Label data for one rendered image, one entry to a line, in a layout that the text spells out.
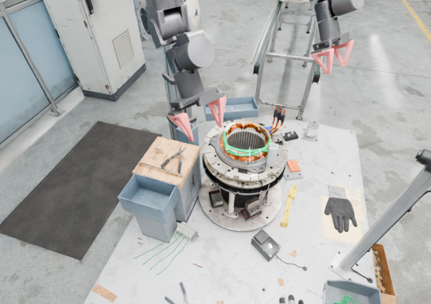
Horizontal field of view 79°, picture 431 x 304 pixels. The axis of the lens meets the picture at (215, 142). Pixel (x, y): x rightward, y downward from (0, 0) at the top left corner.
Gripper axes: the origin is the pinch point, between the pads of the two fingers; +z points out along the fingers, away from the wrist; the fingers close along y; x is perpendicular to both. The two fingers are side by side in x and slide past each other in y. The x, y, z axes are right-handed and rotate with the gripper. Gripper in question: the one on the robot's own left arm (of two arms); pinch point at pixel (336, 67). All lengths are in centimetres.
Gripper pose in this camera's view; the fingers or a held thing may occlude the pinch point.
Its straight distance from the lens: 93.5
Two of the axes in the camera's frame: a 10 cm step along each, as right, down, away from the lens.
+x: -5.2, -0.9, 8.5
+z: 3.1, 9.0, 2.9
